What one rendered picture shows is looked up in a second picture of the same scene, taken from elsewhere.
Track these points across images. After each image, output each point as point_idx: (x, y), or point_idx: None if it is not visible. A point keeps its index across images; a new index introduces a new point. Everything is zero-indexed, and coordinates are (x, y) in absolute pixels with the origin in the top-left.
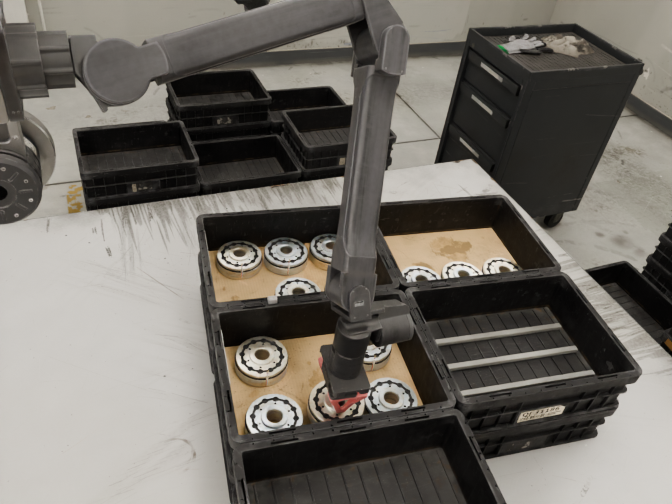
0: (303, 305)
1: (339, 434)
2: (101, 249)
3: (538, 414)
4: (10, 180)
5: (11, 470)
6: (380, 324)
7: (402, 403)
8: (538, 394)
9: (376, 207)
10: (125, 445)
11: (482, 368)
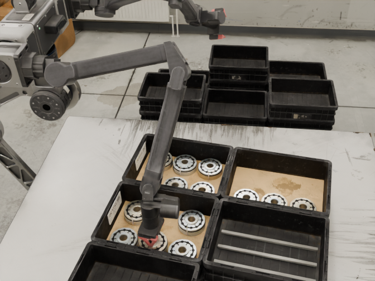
0: (163, 190)
1: (134, 252)
2: (116, 139)
3: None
4: (50, 103)
5: (30, 226)
6: (160, 206)
7: (185, 254)
8: (249, 274)
9: (164, 149)
10: (76, 232)
11: (249, 255)
